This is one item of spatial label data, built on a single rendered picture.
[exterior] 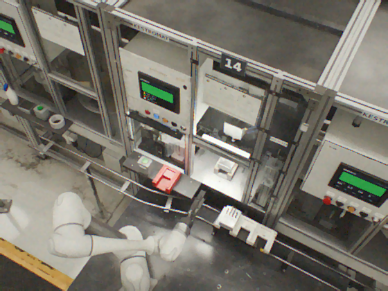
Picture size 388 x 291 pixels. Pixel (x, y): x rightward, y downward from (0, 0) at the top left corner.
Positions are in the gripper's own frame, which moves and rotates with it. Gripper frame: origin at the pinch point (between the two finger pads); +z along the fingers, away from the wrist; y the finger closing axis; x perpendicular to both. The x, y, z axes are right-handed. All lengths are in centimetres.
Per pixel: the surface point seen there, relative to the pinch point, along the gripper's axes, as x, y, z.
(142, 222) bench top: 36, -44, -13
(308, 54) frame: -27, 88, 44
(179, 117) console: 26.2, 37.3, 20.6
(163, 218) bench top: 25, -44, -4
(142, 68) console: 48, 64, 21
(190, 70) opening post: 21, 74, 22
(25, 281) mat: 108, -111, -71
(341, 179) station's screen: -63, 47, 18
